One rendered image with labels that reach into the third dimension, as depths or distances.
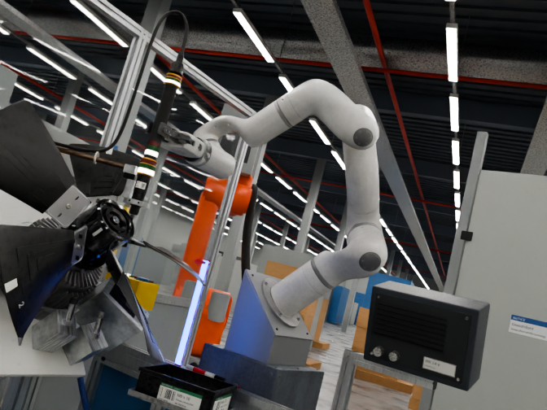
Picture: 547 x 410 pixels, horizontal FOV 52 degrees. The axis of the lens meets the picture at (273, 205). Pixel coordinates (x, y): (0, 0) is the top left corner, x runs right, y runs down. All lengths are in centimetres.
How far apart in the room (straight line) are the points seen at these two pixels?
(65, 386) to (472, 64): 846
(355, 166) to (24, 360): 101
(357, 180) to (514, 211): 139
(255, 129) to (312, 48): 880
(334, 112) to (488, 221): 152
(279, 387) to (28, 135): 100
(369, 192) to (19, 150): 95
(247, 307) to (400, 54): 843
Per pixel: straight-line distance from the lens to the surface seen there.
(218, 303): 522
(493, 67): 983
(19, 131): 140
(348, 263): 173
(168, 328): 279
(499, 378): 285
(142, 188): 149
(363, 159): 168
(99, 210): 137
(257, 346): 180
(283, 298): 185
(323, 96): 159
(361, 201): 169
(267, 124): 161
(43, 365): 145
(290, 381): 181
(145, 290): 190
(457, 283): 291
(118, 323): 153
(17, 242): 117
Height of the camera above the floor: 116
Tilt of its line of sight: 8 degrees up
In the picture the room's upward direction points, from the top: 15 degrees clockwise
